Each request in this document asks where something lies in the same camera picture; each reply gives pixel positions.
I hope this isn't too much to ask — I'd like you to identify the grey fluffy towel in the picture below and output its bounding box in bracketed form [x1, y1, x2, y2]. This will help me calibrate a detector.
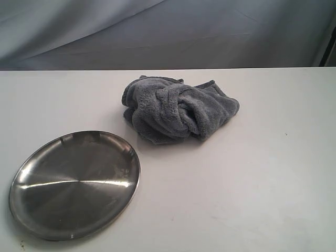
[122, 75, 239, 144]

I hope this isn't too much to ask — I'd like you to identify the round stainless steel plate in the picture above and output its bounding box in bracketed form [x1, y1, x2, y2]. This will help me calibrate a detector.
[8, 131, 141, 242]

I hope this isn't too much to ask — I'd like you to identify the grey backdrop cloth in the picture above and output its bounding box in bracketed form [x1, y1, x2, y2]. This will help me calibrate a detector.
[1, 1, 335, 70]

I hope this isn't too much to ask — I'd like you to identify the black post at right edge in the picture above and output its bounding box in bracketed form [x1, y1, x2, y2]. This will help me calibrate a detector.
[319, 27, 336, 67]

